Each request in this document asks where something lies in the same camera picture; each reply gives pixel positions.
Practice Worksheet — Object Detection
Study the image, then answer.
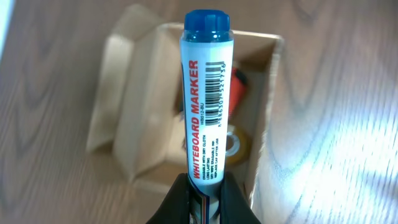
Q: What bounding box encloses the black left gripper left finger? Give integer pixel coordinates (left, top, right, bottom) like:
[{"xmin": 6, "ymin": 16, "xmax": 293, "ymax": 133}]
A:
[{"xmin": 147, "ymin": 173, "xmax": 190, "ymax": 224}]

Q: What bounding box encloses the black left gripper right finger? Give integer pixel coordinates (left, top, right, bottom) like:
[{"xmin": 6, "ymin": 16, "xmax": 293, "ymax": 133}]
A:
[{"xmin": 220, "ymin": 172, "xmax": 261, "ymax": 224}]

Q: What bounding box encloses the yellow tape roll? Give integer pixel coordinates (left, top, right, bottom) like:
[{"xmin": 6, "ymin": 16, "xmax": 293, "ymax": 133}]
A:
[{"xmin": 225, "ymin": 124, "xmax": 251, "ymax": 166}]

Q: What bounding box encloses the brown cardboard box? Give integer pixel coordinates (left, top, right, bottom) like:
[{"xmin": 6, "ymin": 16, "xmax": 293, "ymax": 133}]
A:
[{"xmin": 86, "ymin": 4, "xmax": 283, "ymax": 223}]

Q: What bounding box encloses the red utility knife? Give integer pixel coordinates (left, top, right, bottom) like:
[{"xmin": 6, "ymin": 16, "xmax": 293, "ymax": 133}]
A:
[{"xmin": 228, "ymin": 67, "xmax": 248, "ymax": 118}]

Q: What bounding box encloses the blue marker pen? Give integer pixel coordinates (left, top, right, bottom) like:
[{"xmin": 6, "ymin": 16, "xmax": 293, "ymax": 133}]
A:
[{"xmin": 180, "ymin": 9, "xmax": 234, "ymax": 223}]

